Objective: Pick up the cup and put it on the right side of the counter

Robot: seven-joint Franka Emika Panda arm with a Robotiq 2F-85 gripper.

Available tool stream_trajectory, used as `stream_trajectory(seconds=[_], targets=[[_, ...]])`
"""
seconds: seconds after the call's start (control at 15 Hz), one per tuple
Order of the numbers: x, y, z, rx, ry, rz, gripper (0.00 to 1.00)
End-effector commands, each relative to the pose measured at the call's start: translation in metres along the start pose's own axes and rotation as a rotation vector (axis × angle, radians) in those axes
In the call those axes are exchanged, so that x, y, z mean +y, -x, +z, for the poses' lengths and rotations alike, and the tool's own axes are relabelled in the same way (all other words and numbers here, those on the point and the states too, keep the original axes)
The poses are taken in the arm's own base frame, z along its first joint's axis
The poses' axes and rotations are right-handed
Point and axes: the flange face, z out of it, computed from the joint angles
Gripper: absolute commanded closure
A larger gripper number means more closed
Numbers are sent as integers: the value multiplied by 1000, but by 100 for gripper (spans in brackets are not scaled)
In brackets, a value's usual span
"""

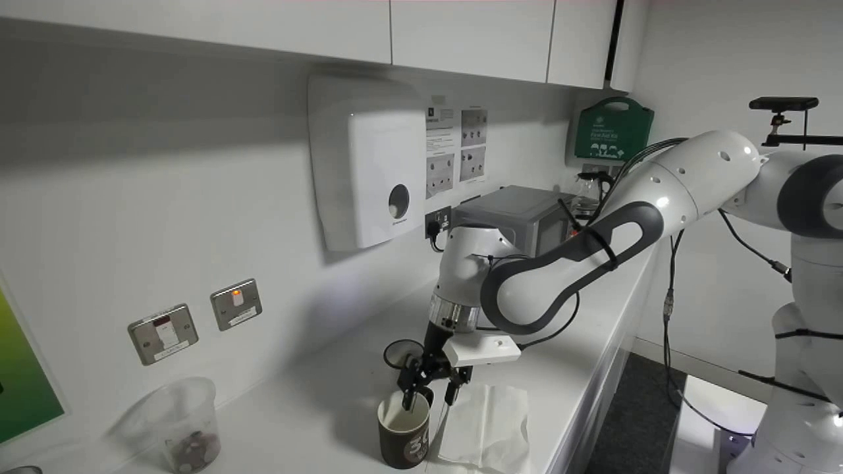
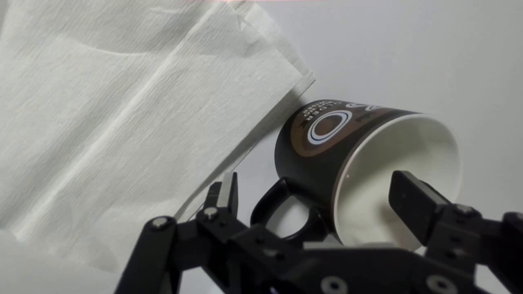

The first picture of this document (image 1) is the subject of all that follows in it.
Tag white base cabinet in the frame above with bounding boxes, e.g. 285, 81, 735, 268
543, 252, 672, 474

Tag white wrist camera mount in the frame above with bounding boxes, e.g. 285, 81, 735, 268
440, 329, 527, 371

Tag grey microwave oven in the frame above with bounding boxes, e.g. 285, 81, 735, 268
446, 183, 579, 266

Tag clear plastic cup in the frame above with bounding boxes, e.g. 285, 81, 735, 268
102, 377, 223, 474

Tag white wall cabinets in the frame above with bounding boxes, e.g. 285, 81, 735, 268
0, 0, 652, 96

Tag black camera on stand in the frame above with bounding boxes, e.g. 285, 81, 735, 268
749, 92, 843, 150

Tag white paper towel dispenser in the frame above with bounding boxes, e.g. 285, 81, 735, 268
306, 73, 431, 262

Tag white robot base table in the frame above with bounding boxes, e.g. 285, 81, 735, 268
668, 371, 843, 474

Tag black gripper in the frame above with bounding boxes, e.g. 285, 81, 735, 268
397, 317, 477, 413

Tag black wall plug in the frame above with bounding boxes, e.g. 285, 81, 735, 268
425, 205, 456, 259

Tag instruction sheet with text header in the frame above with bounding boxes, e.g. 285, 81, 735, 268
425, 102, 461, 200

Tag green wall poster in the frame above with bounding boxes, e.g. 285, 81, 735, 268
0, 285, 69, 449

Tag dark printed paper cup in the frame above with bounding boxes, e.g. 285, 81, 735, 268
373, 391, 435, 472

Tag silver wall switch plate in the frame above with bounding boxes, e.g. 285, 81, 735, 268
207, 277, 266, 334
126, 302, 202, 368

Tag green first aid box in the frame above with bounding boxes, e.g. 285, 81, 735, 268
566, 92, 658, 169

